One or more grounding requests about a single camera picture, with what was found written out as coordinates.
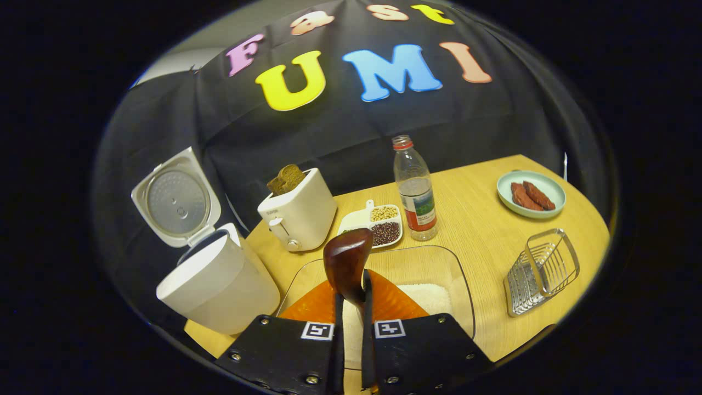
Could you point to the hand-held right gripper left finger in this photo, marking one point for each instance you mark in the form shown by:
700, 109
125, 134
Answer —
337, 356

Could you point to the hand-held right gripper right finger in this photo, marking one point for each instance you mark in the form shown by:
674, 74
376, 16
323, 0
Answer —
367, 351

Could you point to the dark wooden spoon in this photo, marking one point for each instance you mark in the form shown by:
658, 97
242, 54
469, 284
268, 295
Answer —
346, 260

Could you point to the white rice cooker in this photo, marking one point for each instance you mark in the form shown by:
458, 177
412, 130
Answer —
219, 285

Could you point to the clear glass rice dish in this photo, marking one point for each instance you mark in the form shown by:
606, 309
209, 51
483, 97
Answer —
433, 263

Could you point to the pile of dark red beans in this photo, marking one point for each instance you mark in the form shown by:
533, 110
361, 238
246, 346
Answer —
385, 233

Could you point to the white divided bean dish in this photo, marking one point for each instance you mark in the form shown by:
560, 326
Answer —
356, 219

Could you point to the pile of yellow soybeans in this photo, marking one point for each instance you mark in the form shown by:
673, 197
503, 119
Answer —
384, 213

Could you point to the white toaster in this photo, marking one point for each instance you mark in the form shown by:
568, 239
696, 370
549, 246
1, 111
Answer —
304, 219

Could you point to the clear plastic water bottle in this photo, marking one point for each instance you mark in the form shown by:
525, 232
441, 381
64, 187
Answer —
417, 197

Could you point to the brown bread slice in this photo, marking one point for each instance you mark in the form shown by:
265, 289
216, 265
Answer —
292, 176
274, 185

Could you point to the pale green plate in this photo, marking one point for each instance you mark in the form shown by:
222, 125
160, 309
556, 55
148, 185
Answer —
507, 195

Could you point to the red-brown meat slice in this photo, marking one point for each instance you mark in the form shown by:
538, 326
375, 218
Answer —
540, 195
524, 198

